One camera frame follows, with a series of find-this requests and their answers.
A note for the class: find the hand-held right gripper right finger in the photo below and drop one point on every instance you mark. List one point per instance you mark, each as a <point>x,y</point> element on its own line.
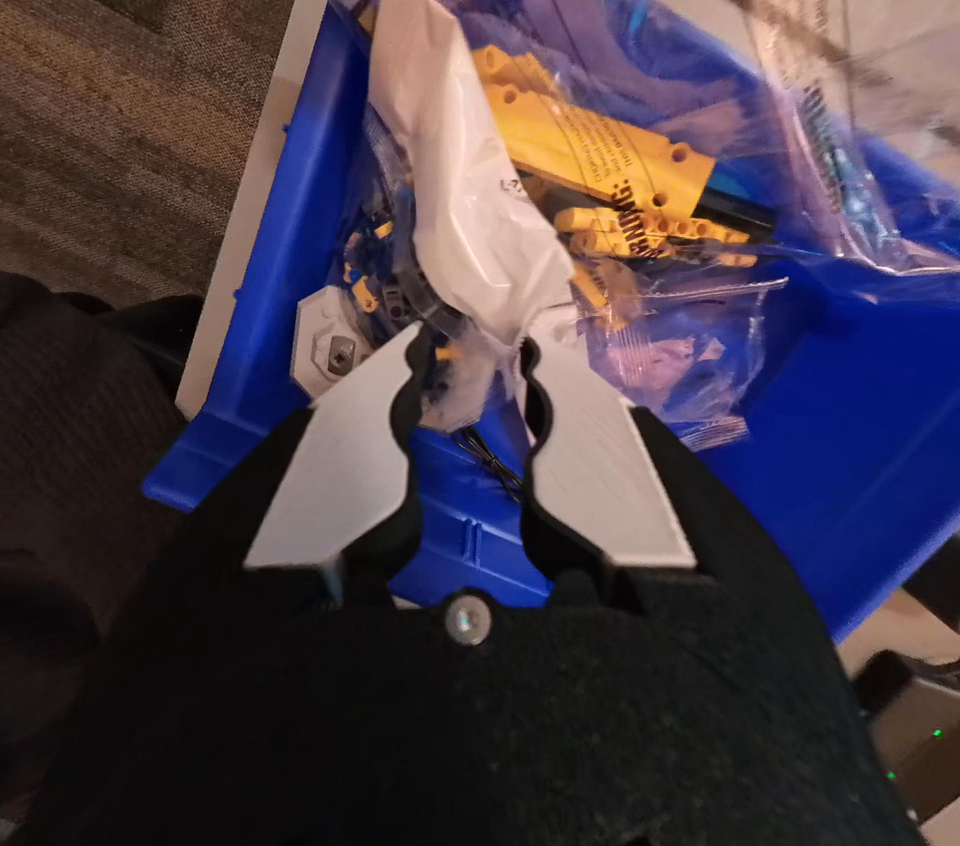
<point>607,486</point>

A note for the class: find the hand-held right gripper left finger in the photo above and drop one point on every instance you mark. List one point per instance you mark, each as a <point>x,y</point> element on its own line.
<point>337,486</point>

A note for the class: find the blue plastic bin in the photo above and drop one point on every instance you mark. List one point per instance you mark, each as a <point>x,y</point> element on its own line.
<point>787,449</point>

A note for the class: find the white plastic bag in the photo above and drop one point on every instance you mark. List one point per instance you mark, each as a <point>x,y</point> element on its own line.
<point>465,186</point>

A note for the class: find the clear bag of yellow beams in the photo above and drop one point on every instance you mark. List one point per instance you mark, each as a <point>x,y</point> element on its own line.
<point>600,149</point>

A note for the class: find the small empty clear bag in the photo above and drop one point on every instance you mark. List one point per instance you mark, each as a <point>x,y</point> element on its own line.
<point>675,366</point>

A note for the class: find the grey hexagonal plate piece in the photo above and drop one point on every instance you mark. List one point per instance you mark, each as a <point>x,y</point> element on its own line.
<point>322,336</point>

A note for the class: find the heap of dark mixed pieces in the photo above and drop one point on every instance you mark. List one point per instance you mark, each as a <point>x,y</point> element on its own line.
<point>382,261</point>

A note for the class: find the black knit sweater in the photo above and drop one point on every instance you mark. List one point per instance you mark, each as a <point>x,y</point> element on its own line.
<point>67,411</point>

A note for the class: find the black desktop hub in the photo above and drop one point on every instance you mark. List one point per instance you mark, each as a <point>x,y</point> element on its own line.
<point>922,763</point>

